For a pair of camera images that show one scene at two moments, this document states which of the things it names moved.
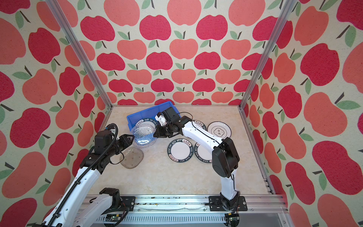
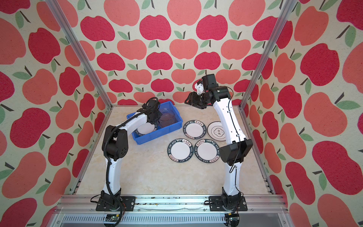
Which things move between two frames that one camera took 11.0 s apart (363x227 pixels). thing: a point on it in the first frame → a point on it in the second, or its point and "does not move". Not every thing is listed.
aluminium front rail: [263, 211] does not move
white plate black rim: [219, 129] does not move
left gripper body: [118, 145] → [157, 116]
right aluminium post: [286, 12] does not move
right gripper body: [162, 130] → [199, 100]
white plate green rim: [146, 126] does not move
